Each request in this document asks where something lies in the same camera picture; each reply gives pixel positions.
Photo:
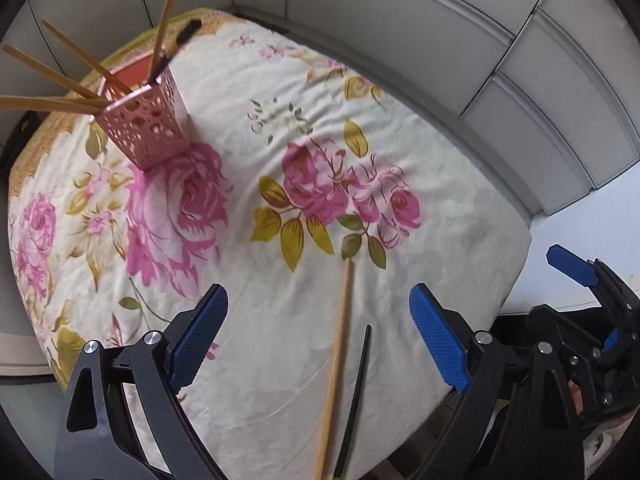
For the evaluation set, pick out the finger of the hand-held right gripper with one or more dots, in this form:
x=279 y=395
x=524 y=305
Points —
x=611 y=341
x=570 y=265

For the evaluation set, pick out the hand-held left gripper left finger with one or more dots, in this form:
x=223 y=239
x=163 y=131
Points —
x=200 y=330

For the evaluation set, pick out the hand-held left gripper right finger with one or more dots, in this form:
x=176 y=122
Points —
x=440 y=340

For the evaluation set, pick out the black chopstick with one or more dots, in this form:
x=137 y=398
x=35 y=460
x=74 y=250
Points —
x=190 y=30
x=354 y=395

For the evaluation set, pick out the pink perforated utensil holder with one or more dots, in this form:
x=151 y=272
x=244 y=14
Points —
x=150 y=125

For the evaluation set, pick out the floral printed blanket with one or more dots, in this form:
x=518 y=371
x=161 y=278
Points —
x=250 y=110

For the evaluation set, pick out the black trash basket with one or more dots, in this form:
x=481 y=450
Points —
x=17 y=135

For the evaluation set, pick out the row of white cabinet doors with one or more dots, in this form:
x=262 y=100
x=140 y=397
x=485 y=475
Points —
x=400 y=10

